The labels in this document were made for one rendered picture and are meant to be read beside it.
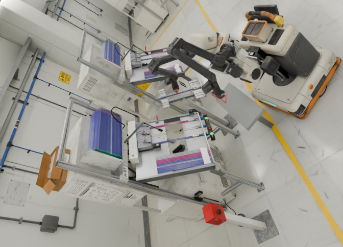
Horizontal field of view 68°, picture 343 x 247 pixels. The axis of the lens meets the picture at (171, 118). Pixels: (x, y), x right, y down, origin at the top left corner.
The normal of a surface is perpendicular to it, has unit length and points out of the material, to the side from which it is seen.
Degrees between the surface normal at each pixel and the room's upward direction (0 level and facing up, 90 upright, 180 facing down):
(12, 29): 90
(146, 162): 45
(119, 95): 90
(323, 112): 0
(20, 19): 90
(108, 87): 90
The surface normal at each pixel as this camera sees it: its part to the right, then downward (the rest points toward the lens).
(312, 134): -0.77, -0.37
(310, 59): 0.41, 0.35
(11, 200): 0.62, -0.62
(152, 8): 0.15, 0.69
